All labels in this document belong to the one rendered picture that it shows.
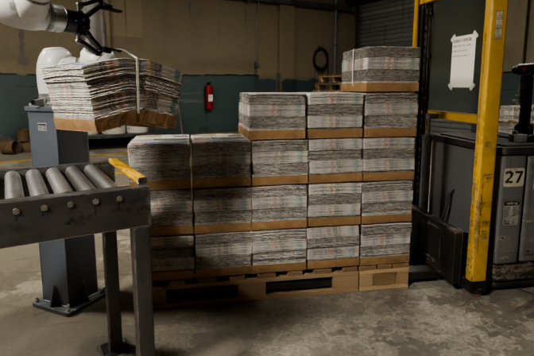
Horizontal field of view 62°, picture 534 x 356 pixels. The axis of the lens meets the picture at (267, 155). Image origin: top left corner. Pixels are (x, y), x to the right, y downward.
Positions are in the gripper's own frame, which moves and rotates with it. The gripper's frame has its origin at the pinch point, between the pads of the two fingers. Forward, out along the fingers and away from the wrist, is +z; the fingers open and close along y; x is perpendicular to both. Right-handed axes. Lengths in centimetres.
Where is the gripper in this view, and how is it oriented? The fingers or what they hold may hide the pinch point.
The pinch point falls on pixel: (117, 30)
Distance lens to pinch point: 178.3
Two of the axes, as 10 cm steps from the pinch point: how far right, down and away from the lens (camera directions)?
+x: 7.7, 1.3, -6.2
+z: 6.3, -0.4, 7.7
